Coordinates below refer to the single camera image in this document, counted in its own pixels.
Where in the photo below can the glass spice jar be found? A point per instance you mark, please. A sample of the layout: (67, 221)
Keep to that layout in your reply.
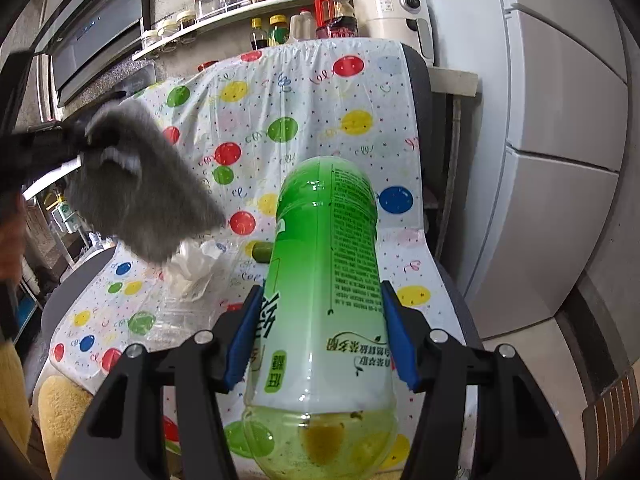
(149, 41)
(186, 25)
(167, 32)

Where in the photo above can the wooden slatted furniture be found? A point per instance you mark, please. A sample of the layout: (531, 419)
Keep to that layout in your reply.
(610, 420)

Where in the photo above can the steel range hood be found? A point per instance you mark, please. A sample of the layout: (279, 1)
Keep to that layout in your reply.
(95, 40)

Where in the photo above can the white refrigerator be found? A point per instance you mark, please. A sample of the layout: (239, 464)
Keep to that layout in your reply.
(550, 110)

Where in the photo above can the white side counter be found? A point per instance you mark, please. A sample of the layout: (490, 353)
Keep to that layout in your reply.
(455, 80)

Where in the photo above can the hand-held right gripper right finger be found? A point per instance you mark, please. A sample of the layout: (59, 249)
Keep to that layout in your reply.
(400, 345)

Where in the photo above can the person's yellow fleece left leg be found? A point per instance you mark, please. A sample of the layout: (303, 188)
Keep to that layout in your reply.
(60, 420)

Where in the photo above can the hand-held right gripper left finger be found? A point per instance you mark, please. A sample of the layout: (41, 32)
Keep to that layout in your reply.
(245, 340)

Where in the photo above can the white plastic jug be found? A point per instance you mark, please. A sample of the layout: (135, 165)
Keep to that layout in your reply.
(300, 27)

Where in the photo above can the green plastic bottle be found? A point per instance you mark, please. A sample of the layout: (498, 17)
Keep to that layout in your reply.
(325, 260)

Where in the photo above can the balloon print plastic cover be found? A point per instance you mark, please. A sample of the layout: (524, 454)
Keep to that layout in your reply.
(320, 100)

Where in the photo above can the dark soy sauce bottle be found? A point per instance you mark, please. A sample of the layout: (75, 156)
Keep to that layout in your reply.
(335, 10)
(258, 37)

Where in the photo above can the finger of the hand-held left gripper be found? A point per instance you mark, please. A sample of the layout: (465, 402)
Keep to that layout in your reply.
(45, 147)

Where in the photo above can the cream kitchen appliance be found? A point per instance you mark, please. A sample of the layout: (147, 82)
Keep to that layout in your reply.
(385, 10)

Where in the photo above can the empty glass jar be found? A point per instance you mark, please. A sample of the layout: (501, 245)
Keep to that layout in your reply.
(207, 6)

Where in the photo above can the red lid jar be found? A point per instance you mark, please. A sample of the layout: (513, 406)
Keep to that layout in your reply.
(206, 66)

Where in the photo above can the yellow green sauce bottle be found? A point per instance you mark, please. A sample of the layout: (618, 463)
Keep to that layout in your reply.
(278, 32)

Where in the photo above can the crumpled white tissue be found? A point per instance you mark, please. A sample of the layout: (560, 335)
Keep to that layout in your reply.
(192, 265)

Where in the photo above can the white wall shelf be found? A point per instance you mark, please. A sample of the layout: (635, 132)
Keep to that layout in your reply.
(215, 22)

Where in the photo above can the green white gas valve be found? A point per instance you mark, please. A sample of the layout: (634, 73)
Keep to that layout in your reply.
(65, 215)

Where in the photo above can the clear plastic bottle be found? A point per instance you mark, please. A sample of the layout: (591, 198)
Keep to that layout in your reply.
(185, 320)

